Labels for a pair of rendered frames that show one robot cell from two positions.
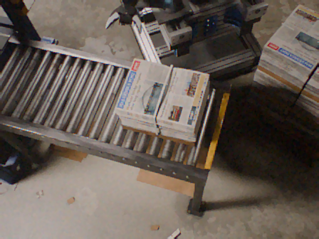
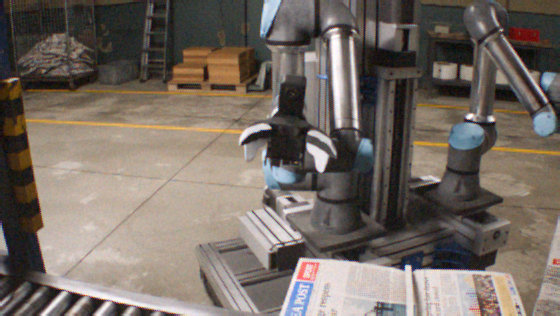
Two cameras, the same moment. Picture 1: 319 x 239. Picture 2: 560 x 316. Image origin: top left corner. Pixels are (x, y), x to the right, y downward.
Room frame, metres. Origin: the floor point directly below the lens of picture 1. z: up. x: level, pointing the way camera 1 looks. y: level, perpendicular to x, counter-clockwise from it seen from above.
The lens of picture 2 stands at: (0.28, 0.26, 1.48)
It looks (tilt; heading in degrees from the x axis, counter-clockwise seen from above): 19 degrees down; 346
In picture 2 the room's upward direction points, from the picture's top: straight up
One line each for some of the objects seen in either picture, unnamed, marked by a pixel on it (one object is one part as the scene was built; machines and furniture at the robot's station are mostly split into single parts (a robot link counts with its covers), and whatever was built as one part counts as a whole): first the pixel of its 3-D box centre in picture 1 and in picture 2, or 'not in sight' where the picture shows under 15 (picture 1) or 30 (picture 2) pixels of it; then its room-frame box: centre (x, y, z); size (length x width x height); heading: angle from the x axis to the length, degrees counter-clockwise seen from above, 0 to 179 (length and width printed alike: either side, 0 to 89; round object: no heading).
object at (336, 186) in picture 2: not in sight; (335, 169); (1.51, -0.18, 0.98); 0.13 x 0.12 x 0.14; 75
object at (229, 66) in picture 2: not in sight; (215, 68); (7.67, -0.43, 0.28); 1.20 x 0.83 x 0.57; 64
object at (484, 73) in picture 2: not in sight; (483, 79); (1.68, -0.78, 1.19); 0.15 x 0.12 x 0.55; 127
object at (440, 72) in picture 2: not in sight; (487, 61); (6.16, -4.14, 0.55); 1.80 x 0.70 x 1.09; 64
